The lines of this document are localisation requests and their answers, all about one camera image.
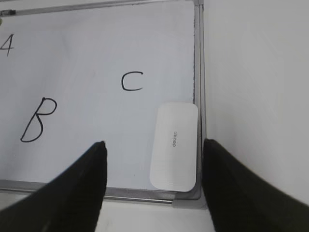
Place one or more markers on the white whiteboard eraser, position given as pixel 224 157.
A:
pixel 174 155

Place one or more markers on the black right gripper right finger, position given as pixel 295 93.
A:
pixel 240 201

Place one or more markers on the white magnetic whiteboard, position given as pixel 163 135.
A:
pixel 74 75

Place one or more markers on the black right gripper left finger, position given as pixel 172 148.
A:
pixel 70 203

